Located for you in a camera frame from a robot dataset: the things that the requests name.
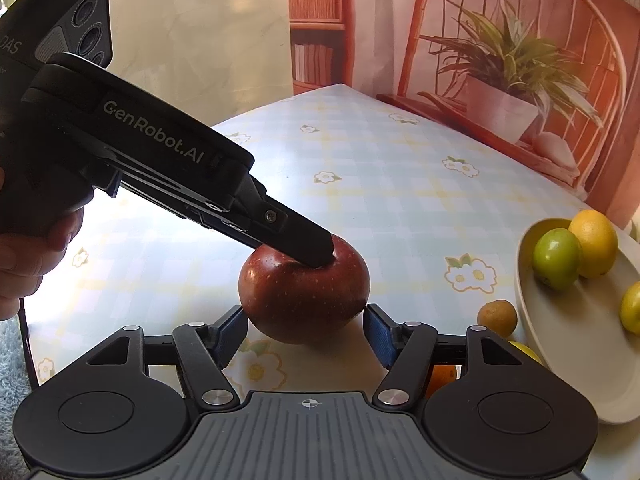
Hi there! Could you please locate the printed room backdrop cloth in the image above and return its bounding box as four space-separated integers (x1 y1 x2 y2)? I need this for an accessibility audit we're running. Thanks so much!
285 0 640 231

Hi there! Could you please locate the grey fluffy rug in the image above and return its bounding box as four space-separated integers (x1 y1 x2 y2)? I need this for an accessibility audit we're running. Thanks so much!
0 317 31 411

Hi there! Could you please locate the person's left hand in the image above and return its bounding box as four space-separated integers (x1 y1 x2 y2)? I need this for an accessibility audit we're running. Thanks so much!
0 206 86 322

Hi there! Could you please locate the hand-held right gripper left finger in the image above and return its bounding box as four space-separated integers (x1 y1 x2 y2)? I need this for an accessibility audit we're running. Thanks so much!
86 304 250 414

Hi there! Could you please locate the green round fruit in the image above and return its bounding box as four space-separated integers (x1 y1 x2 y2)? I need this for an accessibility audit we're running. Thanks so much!
531 228 584 290

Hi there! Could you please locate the small orange tangerine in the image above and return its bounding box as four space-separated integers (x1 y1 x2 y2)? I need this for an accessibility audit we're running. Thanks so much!
425 364 458 401

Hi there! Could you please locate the large yellow lemon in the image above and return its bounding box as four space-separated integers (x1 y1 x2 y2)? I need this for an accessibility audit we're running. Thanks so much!
507 340 543 366

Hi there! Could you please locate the red apple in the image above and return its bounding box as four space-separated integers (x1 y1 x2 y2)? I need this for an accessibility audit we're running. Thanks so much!
238 234 371 346

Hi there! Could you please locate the small brown fruit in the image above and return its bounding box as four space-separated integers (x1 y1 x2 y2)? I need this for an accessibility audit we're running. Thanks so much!
477 300 518 337

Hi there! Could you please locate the small yellow lemon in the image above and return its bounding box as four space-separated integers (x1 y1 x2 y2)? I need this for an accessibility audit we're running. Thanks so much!
569 209 619 279

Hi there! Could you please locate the dark cable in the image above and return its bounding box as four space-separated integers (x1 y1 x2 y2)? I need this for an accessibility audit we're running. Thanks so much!
17 297 38 391

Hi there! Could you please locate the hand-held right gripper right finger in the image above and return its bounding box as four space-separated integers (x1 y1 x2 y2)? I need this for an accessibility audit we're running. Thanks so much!
363 303 524 412

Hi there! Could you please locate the yellow-green round fruit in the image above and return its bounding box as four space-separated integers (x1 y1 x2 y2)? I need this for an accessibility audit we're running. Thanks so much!
620 281 640 336

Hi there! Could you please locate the beige plate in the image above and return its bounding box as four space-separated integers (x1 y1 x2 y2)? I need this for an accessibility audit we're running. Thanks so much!
514 217 640 426

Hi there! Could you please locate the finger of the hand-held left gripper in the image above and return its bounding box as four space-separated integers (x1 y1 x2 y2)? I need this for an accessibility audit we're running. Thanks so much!
220 216 262 250
250 194 335 267

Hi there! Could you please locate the marble-look board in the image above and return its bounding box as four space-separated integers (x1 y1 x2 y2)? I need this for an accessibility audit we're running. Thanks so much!
107 0 293 131

